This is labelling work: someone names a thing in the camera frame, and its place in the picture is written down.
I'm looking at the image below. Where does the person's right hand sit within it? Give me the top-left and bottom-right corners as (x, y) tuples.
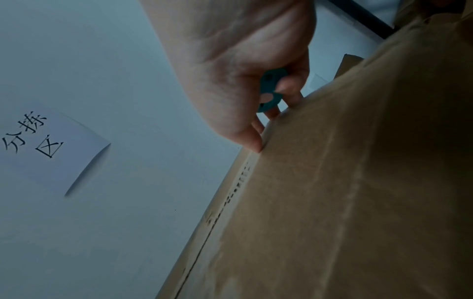
(138, 0), (317, 154)

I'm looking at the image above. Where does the teal box cutter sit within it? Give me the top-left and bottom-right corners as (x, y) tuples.
(257, 67), (290, 113)

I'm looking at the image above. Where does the black bar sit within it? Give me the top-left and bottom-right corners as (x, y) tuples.
(325, 0), (395, 40)

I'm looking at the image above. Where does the brown cardboard box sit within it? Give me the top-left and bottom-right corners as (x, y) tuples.
(155, 0), (473, 299)

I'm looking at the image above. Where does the white paper label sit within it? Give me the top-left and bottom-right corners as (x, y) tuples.
(0, 100), (112, 197)

